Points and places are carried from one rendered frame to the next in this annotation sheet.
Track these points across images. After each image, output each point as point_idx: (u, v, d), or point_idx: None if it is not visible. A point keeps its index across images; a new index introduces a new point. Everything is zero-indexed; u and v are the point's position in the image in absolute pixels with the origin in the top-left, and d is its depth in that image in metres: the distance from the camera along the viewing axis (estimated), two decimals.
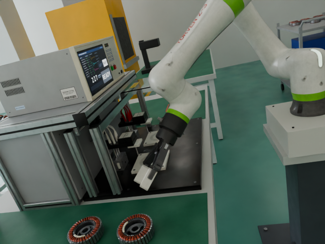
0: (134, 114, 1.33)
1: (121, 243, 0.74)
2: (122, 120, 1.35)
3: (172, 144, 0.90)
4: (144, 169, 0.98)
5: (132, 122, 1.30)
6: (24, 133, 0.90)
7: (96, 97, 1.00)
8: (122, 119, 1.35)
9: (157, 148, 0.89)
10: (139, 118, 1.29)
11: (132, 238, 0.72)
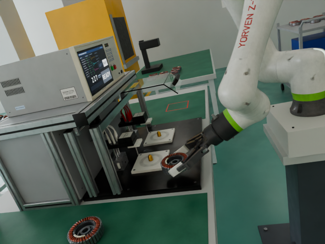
0: (134, 114, 1.33)
1: (165, 171, 0.94)
2: (122, 120, 1.35)
3: (215, 145, 0.89)
4: None
5: (132, 122, 1.30)
6: (24, 133, 0.90)
7: (96, 97, 1.00)
8: (122, 119, 1.35)
9: (198, 144, 0.89)
10: (139, 118, 1.29)
11: (174, 165, 0.92)
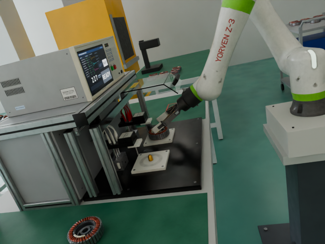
0: (134, 114, 1.33)
1: (151, 137, 1.31)
2: (122, 120, 1.35)
3: (184, 110, 1.24)
4: (166, 114, 1.38)
5: (132, 122, 1.30)
6: (24, 133, 0.90)
7: (96, 97, 1.00)
8: (122, 119, 1.35)
9: (172, 109, 1.25)
10: (139, 118, 1.29)
11: (157, 133, 1.29)
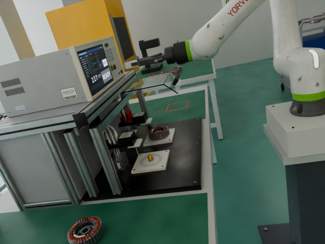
0: (134, 114, 1.33)
1: (151, 137, 1.31)
2: (122, 120, 1.35)
3: None
4: (135, 63, 1.15)
5: (132, 122, 1.30)
6: (24, 133, 0.90)
7: (96, 97, 1.00)
8: (122, 119, 1.35)
9: None
10: (139, 118, 1.29)
11: (157, 133, 1.29)
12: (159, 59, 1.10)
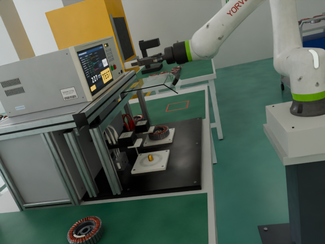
0: (136, 123, 1.35)
1: (151, 137, 1.31)
2: (125, 128, 1.37)
3: None
4: (135, 63, 1.16)
5: (134, 131, 1.32)
6: (24, 133, 0.90)
7: (96, 97, 1.00)
8: (125, 127, 1.36)
9: None
10: (141, 127, 1.30)
11: (157, 133, 1.29)
12: (159, 59, 1.11)
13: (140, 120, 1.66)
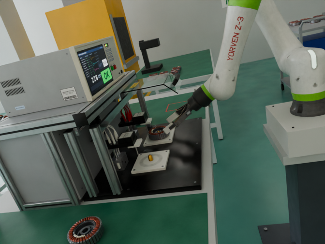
0: (134, 114, 1.33)
1: (151, 137, 1.31)
2: (122, 120, 1.35)
3: None
4: (171, 126, 1.22)
5: (132, 122, 1.30)
6: (24, 133, 0.90)
7: (96, 97, 1.00)
8: (122, 119, 1.35)
9: None
10: (139, 118, 1.29)
11: (157, 133, 1.29)
12: (189, 110, 1.22)
13: None
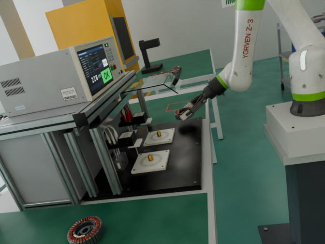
0: (134, 114, 1.33)
1: (178, 117, 1.41)
2: (122, 120, 1.35)
3: None
4: (188, 113, 1.36)
5: (132, 122, 1.30)
6: (24, 133, 0.90)
7: (96, 97, 1.00)
8: (122, 119, 1.35)
9: None
10: (139, 118, 1.29)
11: None
12: (205, 98, 1.34)
13: None
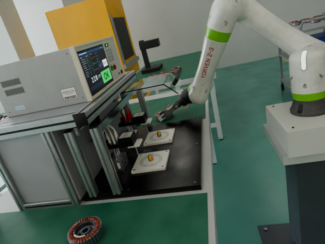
0: (134, 114, 1.33)
1: (156, 118, 1.65)
2: (122, 120, 1.35)
3: None
4: (163, 115, 1.57)
5: (132, 122, 1.30)
6: (24, 133, 0.90)
7: (96, 97, 1.00)
8: (122, 119, 1.35)
9: None
10: (139, 118, 1.29)
11: None
12: (177, 105, 1.54)
13: None
